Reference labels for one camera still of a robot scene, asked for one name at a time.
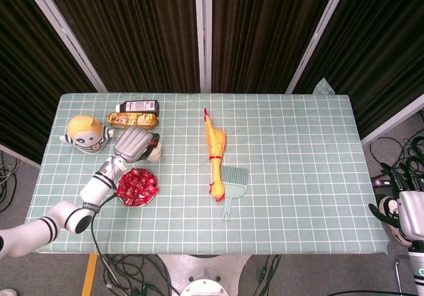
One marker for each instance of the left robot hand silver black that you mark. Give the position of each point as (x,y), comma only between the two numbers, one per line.
(132,143)

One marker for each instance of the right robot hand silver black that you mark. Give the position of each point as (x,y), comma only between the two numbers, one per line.
(412,213)

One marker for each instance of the bowl of red candies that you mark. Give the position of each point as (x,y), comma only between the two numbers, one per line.
(145,205)

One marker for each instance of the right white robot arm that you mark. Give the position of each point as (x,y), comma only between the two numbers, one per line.
(417,269)

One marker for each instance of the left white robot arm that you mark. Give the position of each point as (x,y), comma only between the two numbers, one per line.
(96,186)

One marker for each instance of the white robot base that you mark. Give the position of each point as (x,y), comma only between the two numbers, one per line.
(202,269)

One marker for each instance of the white paper cup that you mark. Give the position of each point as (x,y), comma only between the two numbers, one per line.
(155,155)

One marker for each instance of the gold biscuit pack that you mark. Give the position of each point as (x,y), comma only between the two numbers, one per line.
(132,120)

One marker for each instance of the white and black sneaker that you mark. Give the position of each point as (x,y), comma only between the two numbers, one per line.
(386,203)

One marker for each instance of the dark bottle with label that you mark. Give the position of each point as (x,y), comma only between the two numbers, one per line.
(139,105)

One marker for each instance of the black power strip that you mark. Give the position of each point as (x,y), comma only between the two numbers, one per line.
(384,181)

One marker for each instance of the red wrapped candy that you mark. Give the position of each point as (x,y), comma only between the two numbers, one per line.
(128,201)
(122,194)
(139,201)

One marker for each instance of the yellow plush toy striped shirt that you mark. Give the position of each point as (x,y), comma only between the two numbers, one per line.
(83,127)

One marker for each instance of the metal tube stand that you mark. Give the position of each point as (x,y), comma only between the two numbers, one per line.
(395,269)

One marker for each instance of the orange rubber chicken toy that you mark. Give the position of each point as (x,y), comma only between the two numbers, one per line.
(215,140)

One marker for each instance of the green hand brush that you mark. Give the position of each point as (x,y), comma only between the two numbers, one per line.
(235,175)

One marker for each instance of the dark curtain panel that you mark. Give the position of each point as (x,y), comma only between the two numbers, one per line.
(26,61)
(258,28)
(381,44)
(132,28)

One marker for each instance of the green checked tablecloth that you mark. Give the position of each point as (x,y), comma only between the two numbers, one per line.
(281,177)

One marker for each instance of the yellow floor tape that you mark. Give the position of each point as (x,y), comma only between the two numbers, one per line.
(89,276)

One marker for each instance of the white shoe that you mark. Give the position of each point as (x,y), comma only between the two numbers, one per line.
(8,292)

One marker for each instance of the white partition base rail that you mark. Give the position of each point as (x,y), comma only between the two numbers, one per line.
(20,155)
(391,122)

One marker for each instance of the white partition post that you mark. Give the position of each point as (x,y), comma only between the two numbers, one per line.
(313,44)
(71,44)
(203,44)

